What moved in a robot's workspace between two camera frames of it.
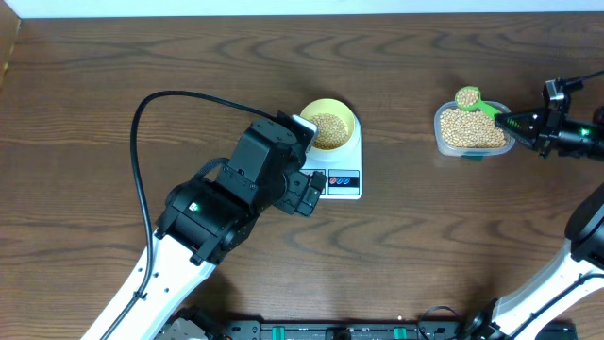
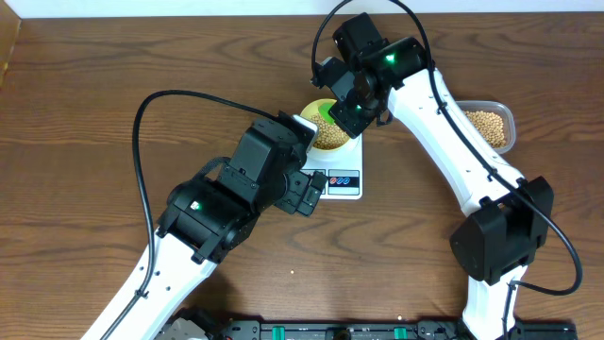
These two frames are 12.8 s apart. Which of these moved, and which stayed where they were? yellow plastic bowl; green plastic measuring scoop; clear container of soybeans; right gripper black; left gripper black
Moved: green plastic measuring scoop; right gripper black
Stayed: clear container of soybeans; left gripper black; yellow plastic bowl
